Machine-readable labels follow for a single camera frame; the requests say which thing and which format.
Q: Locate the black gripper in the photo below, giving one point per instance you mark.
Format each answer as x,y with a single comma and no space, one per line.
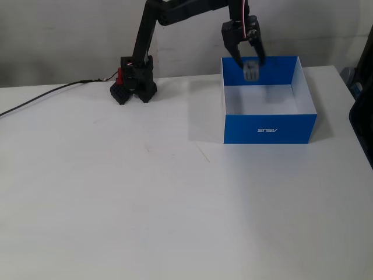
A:
232,38

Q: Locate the gray block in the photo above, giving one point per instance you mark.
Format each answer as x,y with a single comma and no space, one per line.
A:
251,71

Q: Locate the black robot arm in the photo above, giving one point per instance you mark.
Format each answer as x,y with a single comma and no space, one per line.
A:
142,43

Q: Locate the blue and white cardboard box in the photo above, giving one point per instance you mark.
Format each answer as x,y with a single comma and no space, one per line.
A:
268,131

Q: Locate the gray and blue object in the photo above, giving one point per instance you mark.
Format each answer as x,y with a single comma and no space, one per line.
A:
349,76

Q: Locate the red table clamp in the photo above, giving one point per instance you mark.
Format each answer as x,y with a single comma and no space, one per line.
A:
119,77

